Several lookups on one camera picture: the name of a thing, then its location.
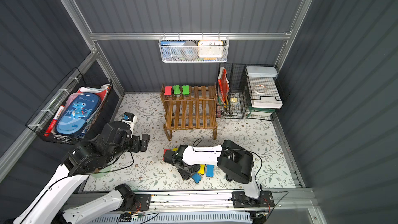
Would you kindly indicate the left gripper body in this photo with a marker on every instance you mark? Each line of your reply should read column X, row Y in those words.
column 137, row 143

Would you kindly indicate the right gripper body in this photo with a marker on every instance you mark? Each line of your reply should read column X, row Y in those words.
column 181, row 166

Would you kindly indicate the light blue eraser top row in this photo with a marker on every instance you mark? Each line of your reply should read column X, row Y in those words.
column 196, row 177

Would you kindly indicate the yellow eraser top row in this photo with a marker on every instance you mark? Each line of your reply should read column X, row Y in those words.
column 202, row 169

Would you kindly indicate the green eraser top row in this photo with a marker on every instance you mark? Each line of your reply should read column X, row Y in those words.
column 176, row 90
column 186, row 89

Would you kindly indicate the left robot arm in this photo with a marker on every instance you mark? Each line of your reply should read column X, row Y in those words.
column 87, row 158

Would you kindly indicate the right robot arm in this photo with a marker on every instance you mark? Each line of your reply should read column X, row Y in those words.
column 236, row 162

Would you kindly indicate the wooden two-tier shelf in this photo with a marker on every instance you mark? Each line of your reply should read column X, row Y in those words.
column 195, row 112

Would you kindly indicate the blue dinosaur pencil case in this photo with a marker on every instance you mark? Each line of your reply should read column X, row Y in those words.
column 75, row 117

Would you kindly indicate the red eraser top row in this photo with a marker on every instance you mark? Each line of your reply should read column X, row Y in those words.
column 168, row 91

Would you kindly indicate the red marker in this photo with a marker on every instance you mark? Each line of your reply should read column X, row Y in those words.
column 51, row 127

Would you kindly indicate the red package in organizer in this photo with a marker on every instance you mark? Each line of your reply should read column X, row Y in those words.
column 223, row 84

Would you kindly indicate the blue box in basket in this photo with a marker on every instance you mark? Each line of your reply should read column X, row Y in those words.
column 171, row 50

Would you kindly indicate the grey tape roll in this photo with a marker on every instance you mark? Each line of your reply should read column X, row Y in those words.
column 189, row 50

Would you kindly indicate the yellow alarm clock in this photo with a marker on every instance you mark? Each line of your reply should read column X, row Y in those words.
column 210, row 49

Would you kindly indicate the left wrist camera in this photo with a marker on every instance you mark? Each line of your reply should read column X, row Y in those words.
column 130, row 119

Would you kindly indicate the black wire wall basket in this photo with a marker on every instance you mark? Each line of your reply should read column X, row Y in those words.
column 75, row 83

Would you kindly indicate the black wire desk organizer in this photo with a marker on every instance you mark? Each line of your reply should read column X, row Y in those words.
column 237, row 105

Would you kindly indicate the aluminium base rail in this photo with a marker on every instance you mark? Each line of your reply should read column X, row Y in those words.
column 271, row 203

